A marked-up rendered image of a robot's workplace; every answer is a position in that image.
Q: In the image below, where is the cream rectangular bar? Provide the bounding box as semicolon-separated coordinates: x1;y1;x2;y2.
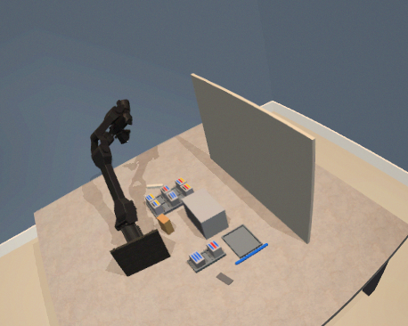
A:
147;184;164;189

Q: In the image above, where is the blue long thin bar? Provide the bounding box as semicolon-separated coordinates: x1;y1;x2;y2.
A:
235;243;268;265

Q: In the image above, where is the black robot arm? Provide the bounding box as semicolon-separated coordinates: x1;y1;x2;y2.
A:
90;100;143;242

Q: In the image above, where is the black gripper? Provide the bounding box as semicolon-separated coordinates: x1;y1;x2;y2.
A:
103;120;124;146

